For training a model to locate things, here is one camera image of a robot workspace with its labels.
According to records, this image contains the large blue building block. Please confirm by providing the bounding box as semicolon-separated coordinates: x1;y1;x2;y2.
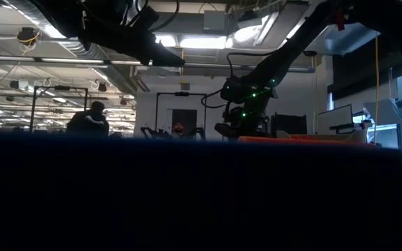
0;133;402;251

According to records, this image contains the bright ceiling light panel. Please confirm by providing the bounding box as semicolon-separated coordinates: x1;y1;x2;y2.
154;33;230;50

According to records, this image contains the black frame stand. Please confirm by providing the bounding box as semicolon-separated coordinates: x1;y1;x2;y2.
154;91;208;140
29;85;89;135

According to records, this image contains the yellow hanging cord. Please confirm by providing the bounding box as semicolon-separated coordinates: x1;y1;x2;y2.
373;34;380;144

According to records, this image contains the black monitor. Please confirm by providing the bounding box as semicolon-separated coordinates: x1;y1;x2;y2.
269;113;308;137

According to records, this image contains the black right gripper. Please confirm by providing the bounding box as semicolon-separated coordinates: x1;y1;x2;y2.
214;99;272;139

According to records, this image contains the long grey ceiling pipe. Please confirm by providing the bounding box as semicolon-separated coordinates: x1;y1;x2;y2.
0;55;316;73

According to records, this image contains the white board on stand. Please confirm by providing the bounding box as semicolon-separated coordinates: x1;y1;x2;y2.
318;103;355;136

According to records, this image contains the white angled shade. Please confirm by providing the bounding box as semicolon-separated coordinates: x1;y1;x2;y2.
362;98;402;127

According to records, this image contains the grey ceiling box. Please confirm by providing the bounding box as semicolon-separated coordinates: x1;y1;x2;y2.
202;9;228;32

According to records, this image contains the silver round ceiling duct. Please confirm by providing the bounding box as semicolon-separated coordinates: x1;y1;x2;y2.
57;34;141;95

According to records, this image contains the silver ceiling air unit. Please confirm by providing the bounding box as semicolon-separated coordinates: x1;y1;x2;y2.
305;21;382;56

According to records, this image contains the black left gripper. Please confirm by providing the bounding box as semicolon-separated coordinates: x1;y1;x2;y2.
82;6;187;68

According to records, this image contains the black ceiling device yellow cable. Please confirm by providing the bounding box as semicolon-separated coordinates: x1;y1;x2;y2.
15;26;42;55

